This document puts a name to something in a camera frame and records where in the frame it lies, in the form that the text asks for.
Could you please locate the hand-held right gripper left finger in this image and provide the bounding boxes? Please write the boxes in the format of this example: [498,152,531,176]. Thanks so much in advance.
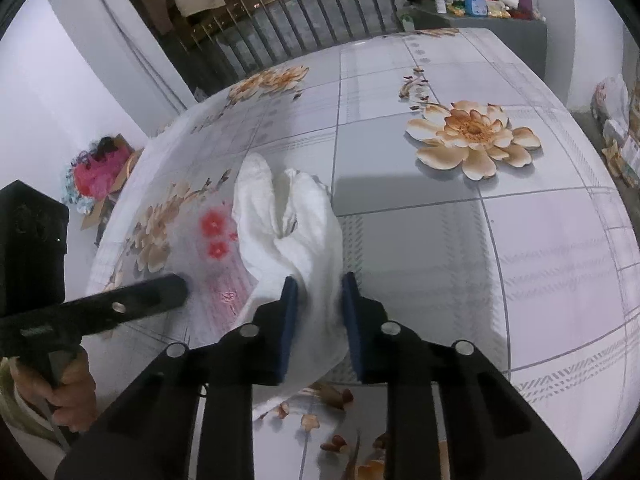
[55,276,301,480]

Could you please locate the small colourful snack packets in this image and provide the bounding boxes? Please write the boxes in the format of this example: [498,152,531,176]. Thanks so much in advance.
[450,0,513,20]

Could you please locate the metal balcony railing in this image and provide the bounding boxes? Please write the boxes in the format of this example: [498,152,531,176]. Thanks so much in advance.
[107,0,406,111]

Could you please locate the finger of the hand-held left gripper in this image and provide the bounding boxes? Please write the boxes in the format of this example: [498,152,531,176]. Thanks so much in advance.
[60,274,190,333]

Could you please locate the pile of paper packets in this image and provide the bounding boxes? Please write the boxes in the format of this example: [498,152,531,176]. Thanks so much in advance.
[602,120,640,186]

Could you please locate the white cloth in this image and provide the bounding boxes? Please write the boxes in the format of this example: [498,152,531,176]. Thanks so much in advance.
[231,152,351,421]

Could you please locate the person's left hand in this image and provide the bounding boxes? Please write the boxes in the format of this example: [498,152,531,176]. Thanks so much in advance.
[9,347,98,433]

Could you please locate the brown cardboard box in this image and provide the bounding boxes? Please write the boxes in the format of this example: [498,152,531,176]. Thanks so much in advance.
[80,133,146,231]

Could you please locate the clear red-flowered plastic bag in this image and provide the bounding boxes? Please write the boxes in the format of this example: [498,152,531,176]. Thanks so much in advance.
[150,180,261,341]

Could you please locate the white plastic bag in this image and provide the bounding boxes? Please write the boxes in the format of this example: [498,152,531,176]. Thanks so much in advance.
[591,74,630,121]

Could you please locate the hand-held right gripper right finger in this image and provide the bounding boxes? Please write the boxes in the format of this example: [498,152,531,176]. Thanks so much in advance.
[341,272,583,480]

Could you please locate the grey cabinet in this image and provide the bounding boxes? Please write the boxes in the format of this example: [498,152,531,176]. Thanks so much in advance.
[400,7,548,81]

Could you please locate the pink bag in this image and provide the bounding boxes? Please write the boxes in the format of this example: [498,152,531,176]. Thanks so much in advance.
[74,136,126,196]

